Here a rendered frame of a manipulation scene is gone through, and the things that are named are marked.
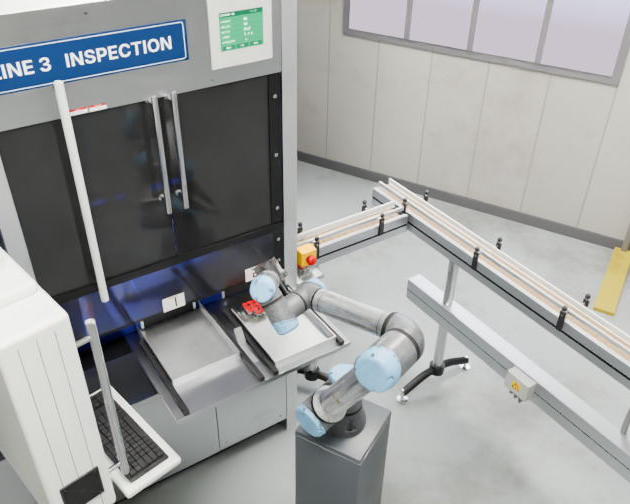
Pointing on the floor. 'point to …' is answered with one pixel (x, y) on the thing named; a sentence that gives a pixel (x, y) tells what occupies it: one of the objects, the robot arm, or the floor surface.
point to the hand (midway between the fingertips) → (278, 275)
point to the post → (289, 170)
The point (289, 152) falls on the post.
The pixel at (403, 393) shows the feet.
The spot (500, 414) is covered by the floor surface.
